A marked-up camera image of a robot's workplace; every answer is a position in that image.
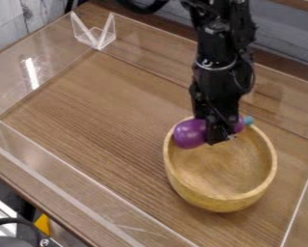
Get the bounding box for clear acrylic corner bracket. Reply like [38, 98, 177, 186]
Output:
[70, 13, 117, 50]

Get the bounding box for purple toy eggplant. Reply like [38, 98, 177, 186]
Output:
[174, 116, 254, 149]

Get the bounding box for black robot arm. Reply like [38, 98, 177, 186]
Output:
[179, 0, 257, 145]

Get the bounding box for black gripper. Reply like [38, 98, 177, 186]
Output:
[187, 51, 257, 146]

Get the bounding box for black cable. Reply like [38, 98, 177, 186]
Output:
[0, 217, 39, 247]

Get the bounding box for yellow tag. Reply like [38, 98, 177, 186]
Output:
[35, 214, 53, 235]

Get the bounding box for light wooden bowl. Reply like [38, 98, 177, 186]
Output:
[163, 117, 280, 213]

